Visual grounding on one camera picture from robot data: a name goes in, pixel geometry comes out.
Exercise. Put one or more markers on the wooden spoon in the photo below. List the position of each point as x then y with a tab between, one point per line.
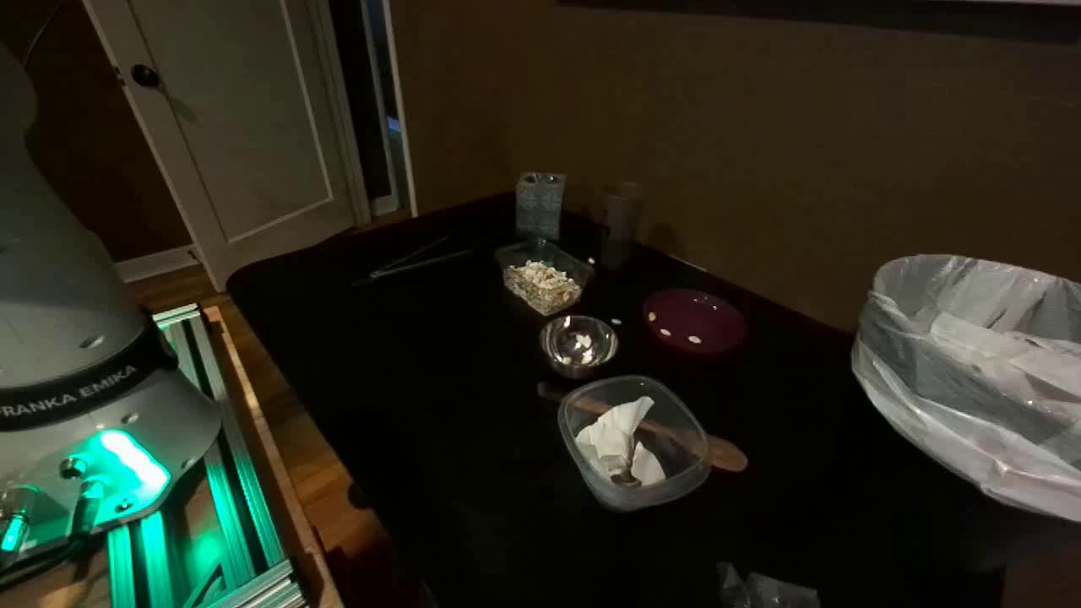
721	454

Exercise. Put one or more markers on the trash bin with white bag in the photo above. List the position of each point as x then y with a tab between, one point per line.
966	374

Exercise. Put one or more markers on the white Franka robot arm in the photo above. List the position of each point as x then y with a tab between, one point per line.
54	292

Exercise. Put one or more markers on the clear plastic lunchbox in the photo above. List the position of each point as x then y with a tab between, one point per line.
676	476

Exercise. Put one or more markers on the clear container with white snacks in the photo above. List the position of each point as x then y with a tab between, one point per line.
542	280

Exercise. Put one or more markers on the metal tongs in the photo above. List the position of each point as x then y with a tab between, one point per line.
417	263

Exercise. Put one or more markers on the crumpled white tissue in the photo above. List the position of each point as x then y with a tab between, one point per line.
613	440

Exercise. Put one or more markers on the silver metal bowl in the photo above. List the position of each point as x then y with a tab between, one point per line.
578	341

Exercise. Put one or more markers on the wooden side board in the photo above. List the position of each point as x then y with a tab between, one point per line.
281	483

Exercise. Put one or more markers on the dark door knob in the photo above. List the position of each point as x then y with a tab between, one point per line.
143	75

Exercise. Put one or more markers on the white panel door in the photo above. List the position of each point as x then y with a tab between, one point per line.
247	113

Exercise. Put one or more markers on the crumpled clear plastic wrap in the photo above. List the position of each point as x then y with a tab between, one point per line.
765	589

